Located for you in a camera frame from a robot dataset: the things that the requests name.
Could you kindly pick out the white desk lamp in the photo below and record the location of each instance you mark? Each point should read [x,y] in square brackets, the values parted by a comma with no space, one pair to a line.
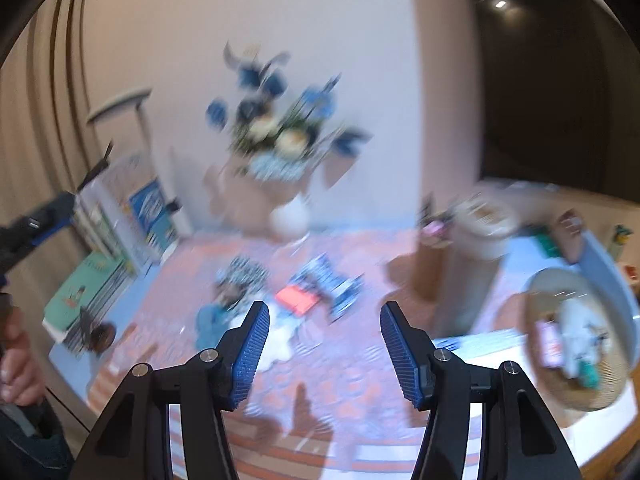
[125,102]

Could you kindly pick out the person's dark blue clothing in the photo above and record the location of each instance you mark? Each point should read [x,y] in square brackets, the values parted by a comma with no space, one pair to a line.
[30,445]

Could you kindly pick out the white cloth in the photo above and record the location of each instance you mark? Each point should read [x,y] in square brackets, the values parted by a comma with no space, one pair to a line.
[280,335]

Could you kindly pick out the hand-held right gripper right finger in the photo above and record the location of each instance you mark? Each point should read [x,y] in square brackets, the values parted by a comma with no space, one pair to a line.
[400,355]

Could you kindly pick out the green small box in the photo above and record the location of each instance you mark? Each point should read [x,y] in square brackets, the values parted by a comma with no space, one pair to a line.
[547,245]

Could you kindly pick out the grey blue basin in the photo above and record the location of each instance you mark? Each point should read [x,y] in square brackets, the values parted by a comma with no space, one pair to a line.
[607,270]

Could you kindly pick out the stack of green books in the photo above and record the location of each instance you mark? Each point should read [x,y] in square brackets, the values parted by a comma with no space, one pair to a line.
[85,290]

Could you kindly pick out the wicker basket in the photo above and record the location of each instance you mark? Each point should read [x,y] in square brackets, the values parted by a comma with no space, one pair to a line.
[545,290]

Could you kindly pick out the dark round object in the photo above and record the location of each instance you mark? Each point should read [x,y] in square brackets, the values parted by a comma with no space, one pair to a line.
[100,335]

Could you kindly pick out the orange red cloth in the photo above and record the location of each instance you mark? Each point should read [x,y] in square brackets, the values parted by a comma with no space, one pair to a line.
[296,301]

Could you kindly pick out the pink packet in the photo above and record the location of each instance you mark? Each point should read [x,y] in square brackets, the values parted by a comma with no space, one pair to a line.
[548,342]

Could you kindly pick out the black television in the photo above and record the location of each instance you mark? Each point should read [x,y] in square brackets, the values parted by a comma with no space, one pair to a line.
[540,85]

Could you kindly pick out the blue and beige plaid sock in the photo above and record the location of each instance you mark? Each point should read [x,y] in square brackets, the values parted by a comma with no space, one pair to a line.
[327,282]

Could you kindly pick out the person's left hand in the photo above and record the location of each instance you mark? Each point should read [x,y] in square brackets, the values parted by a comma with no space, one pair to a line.
[20,375]

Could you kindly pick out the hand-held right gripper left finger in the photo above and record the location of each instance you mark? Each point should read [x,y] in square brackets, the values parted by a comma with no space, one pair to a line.
[248,355]

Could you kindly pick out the wooden pen holder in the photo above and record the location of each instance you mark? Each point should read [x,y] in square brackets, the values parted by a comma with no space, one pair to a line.
[434,270]

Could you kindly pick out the white printed sheet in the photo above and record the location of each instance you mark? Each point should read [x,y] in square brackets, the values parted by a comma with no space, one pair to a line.
[480,344]

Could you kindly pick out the white soft toy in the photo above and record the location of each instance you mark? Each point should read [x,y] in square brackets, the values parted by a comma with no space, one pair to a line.
[582,332]

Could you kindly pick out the white ribbed vase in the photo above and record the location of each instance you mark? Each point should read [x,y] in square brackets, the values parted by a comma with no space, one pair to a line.
[289,220]

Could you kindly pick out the teal cloth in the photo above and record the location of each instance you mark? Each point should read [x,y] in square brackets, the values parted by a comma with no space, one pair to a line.
[215,322]

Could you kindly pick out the blue and white flower bouquet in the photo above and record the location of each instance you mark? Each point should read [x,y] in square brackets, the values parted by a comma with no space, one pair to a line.
[280,125]

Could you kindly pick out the pink lace tablecloth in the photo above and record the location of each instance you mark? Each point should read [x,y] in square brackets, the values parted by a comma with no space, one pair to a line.
[345,375]

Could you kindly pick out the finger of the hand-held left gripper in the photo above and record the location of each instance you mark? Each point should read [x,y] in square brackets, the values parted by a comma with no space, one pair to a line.
[55,217]

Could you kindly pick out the beige curtain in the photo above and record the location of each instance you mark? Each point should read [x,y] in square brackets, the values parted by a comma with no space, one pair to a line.
[35,125]

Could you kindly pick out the black and white checkered sock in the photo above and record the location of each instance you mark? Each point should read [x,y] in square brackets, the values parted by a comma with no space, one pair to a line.
[243,275]

